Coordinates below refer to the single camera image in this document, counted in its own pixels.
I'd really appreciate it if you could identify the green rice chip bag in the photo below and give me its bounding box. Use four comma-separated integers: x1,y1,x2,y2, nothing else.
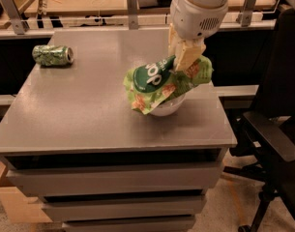
123,56,213,115

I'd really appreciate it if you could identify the black office chair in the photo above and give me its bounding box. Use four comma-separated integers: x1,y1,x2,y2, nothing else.
224,9,295,232

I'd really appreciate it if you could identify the metal bracket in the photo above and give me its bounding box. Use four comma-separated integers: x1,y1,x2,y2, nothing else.
237,0,256,27
127,0,138,30
0,0,27,35

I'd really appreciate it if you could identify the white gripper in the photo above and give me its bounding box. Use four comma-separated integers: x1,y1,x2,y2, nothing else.
168,0,228,72

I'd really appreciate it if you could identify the cardboard box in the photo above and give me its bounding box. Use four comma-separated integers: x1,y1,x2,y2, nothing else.
0,161,51,223

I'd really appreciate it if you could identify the green soda can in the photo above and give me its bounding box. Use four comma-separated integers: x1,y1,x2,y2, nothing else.
32,45,74,66

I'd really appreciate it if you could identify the wooden workbench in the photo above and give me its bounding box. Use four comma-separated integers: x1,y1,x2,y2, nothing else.
0,0,277,29

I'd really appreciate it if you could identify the middle metal bracket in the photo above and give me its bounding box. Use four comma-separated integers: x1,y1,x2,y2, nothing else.
127,0,138,30

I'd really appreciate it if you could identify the left metal bracket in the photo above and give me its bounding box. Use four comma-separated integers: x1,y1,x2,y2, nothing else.
0,0,27,35

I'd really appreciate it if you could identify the right metal bracket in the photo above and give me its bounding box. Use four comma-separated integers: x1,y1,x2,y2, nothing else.
237,0,256,27

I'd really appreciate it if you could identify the white bowl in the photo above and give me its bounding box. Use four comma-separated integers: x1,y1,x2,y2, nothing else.
150,95,186,117

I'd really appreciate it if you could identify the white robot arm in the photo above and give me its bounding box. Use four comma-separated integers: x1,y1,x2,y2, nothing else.
168,0,228,72

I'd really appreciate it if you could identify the grey drawer cabinet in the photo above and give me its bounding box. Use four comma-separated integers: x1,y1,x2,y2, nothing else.
0,29,236,232

